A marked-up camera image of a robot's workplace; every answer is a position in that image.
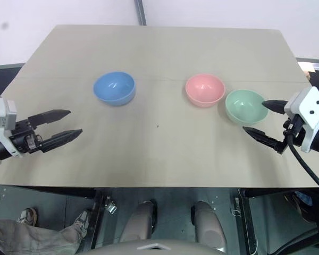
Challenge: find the black table leg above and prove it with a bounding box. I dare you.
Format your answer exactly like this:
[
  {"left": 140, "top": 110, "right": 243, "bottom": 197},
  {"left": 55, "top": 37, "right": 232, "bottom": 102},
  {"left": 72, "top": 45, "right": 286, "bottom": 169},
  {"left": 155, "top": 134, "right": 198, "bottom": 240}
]
[
  {"left": 90, "top": 188, "right": 105, "bottom": 250},
  {"left": 237, "top": 188, "right": 258, "bottom": 255}
]

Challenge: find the grey vertical post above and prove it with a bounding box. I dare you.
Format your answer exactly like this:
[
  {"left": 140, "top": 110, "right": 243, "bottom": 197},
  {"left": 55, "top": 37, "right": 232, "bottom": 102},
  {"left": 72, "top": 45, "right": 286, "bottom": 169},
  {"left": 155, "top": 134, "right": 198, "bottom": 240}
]
[{"left": 133, "top": 0, "right": 147, "bottom": 26}]

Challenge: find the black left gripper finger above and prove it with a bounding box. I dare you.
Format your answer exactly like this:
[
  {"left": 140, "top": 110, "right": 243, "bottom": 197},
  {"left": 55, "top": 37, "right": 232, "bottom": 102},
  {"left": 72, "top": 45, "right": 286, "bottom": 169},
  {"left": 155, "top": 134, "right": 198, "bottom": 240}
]
[
  {"left": 40, "top": 129, "right": 83, "bottom": 154},
  {"left": 28, "top": 109, "right": 71, "bottom": 128}
]

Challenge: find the blue bowl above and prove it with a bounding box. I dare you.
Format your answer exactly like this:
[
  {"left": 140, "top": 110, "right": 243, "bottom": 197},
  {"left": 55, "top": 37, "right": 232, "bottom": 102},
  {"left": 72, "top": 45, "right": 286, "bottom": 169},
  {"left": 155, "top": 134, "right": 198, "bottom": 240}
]
[{"left": 93, "top": 71, "right": 137, "bottom": 107}]

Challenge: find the grey robot torso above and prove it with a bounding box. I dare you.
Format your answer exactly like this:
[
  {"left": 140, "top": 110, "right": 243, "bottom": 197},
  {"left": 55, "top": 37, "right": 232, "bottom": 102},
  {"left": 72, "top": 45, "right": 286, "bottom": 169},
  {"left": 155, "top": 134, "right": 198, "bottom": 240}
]
[{"left": 89, "top": 237, "right": 231, "bottom": 255}]

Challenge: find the silver metal clamp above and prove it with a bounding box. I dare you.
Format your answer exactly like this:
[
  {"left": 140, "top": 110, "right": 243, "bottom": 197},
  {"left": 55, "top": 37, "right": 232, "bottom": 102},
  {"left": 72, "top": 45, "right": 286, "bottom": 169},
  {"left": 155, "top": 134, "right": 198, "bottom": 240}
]
[{"left": 104, "top": 196, "right": 118, "bottom": 214}]

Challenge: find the grey left robot leg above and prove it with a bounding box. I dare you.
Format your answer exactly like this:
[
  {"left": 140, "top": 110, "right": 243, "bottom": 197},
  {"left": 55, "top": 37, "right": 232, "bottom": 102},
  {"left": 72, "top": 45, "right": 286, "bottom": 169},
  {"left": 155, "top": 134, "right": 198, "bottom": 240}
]
[{"left": 119, "top": 200, "right": 158, "bottom": 243}]

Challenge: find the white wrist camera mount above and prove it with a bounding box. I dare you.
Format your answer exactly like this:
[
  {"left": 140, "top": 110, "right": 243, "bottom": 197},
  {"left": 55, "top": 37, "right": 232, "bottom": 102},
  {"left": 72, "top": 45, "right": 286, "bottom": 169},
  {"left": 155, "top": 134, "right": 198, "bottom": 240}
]
[
  {"left": 284, "top": 86, "right": 319, "bottom": 154},
  {"left": 0, "top": 96, "right": 23, "bottom": 158}
]

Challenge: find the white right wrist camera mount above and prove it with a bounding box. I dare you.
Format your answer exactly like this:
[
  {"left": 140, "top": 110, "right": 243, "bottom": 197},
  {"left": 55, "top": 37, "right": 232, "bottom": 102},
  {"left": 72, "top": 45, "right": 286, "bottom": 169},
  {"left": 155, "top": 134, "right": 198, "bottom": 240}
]
[{"left": 284, "top": 86, "right": 319, "bottom": 154}]

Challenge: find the pink-red bowl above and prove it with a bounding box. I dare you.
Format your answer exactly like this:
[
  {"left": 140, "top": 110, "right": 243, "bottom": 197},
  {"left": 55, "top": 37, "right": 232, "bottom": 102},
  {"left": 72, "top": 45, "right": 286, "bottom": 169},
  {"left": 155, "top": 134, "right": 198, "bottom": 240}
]
[{"left": 185, "top": 73, "right": 226, "bottom": 108}]

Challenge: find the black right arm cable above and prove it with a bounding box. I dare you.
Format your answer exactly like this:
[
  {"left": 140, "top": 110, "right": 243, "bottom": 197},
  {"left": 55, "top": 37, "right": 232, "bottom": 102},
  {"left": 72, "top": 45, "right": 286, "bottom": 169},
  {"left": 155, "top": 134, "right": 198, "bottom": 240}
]
[{"left": 282, "top": 118, "right": 319, "bottom": 198}]

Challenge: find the green bowl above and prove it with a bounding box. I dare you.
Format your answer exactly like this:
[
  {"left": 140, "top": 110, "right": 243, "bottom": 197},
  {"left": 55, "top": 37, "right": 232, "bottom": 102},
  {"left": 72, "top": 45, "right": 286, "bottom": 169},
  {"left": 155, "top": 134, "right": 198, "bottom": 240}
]
[{"left": 224, "top": 89, "right": 270, "bottom": 125}]

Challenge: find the person's grey trouser leg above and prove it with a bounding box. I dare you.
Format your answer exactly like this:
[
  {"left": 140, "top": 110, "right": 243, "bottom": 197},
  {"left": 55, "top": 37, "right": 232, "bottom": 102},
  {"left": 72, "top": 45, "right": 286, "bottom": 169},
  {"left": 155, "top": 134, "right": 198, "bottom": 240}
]
[{"left": 0, "top": 218, "right": 82, "bottom": 255}]

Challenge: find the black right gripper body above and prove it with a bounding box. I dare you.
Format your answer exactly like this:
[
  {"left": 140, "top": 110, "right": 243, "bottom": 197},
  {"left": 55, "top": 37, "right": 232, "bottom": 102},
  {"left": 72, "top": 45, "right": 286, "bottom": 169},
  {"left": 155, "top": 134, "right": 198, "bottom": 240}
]
[{"left": 282, "top": 114, "right": 309, "bottom": 147}]

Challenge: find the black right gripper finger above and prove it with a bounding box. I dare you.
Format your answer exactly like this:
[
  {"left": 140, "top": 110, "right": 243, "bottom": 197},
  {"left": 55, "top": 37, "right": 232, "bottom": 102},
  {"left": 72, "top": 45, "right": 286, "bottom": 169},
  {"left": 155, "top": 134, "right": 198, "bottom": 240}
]
[
  {"left": 242, "top": 126, "right": 286, "bottom": 155},
  {"left": 262, "top": 99, "right": 289, "bottom": 116}
]

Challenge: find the grey sneaker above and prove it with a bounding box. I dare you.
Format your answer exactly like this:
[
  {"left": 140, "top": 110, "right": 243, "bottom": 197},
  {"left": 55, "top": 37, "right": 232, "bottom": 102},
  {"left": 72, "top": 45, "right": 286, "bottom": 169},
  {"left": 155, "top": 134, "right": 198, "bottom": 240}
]
[
  {"left": 73, "top": 209, "right": 90, "bottom": 237},
  {"left": 16, "top": 207, "right": 38, "bottom": 227}
]

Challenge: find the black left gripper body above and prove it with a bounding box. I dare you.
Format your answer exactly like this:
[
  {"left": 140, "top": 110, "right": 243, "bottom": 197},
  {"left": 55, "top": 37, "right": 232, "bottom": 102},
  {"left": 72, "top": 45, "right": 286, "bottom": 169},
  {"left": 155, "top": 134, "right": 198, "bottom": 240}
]
[{"left": 9, "top": 118, "right": 45, "bottom": 155}]

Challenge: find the grey robot leg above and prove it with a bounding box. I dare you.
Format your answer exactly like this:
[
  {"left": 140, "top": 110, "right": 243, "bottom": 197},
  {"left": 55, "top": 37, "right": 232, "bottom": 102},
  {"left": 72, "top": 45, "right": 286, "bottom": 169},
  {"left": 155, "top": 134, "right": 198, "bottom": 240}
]
[
  {"left": 191, "top": 200, "right": 227, "bottom": 249},
  {"left": 119, "top": 200, "right": 158, "bottom": 243}
]

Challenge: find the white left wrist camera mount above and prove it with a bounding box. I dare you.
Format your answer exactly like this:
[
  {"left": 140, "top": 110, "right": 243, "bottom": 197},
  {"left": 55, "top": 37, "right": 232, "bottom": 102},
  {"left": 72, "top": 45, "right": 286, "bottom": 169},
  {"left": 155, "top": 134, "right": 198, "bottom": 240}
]
[{"left": 0, "top": 96, "right": 23, "bottom": 158}]

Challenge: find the grey right robot leg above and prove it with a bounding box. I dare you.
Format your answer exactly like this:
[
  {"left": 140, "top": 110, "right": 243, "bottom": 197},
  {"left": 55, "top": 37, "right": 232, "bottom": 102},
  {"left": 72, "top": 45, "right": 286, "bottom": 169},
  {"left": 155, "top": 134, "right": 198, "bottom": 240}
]
[{"left": 191, "top": 200, "right": 227, "bottom": 249}]

